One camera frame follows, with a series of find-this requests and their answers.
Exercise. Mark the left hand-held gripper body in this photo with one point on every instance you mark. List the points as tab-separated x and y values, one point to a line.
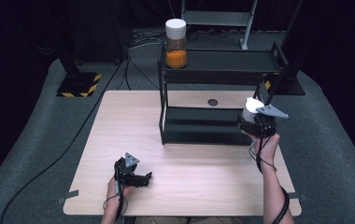
125	169

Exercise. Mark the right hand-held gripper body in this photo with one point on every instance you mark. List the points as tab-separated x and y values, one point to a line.
266	123

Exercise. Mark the white lidded jar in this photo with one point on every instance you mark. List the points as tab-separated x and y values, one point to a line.
251	109

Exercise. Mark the black metal shelf rack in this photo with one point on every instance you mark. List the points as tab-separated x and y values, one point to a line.
216	67

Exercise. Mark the jar of orange contents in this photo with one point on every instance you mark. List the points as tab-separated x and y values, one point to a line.
176	43

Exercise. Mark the person's left hand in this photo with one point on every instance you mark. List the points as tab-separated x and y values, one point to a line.
115	193

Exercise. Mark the person's right hand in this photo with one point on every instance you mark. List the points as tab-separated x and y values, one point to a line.
269	149

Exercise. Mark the black stand with flat base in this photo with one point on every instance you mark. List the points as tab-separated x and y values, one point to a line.
286	81

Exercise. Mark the grey tape strip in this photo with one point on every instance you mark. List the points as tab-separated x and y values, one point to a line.
298	196
68	196

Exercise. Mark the black stand with striped base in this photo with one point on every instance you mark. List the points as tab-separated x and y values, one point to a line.
79	84

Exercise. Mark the grey metal stand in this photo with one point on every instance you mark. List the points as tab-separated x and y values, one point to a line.
219	18

